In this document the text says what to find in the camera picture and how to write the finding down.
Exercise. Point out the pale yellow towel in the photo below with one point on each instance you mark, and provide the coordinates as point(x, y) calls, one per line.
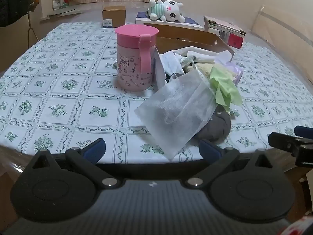
point(207, 69)

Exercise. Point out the wooden headboard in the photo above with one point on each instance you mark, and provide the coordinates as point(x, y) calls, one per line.
point(288, 36)

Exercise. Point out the flat white and blue box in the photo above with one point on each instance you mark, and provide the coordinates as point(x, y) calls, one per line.
point(146, 21)

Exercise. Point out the bamboo clothes rack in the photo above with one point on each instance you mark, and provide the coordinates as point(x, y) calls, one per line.
point(29, 22)

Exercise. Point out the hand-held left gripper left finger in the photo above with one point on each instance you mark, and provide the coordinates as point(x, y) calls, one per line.
point(94, 148)

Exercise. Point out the thin dark-edged book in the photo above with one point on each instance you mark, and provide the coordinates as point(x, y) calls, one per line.
point(229, 29)

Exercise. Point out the white plush toy striped shirt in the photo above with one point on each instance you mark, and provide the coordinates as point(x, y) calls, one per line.
point(171, 9)

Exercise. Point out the white non-woven cloth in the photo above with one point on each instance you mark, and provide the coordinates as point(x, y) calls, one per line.
point(171, 107)

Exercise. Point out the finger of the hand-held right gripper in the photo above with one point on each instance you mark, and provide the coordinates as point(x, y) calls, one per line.
point(304, 132)
point(283, 140)

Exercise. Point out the pink lidded cup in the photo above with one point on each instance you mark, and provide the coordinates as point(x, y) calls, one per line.
point(132, 58)

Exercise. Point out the green cloth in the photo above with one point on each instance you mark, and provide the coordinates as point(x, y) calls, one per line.
point(225, 90)

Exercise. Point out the dark grey cloth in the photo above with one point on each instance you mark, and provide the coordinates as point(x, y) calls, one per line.
point(217, 124)

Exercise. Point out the thick red and white book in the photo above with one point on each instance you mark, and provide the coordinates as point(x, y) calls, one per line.
point(234, 40)

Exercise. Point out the black puffer jacket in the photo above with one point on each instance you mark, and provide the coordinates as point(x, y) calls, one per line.
point(12, 2)

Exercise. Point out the purple tissue pack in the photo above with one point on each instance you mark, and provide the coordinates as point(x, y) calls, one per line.
point(236, 72)

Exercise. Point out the small closed cardboard box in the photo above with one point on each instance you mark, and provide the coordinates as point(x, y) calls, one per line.
point(115, 14)

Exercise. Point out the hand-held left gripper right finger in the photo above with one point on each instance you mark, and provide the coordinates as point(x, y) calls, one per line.
point(209, 151)

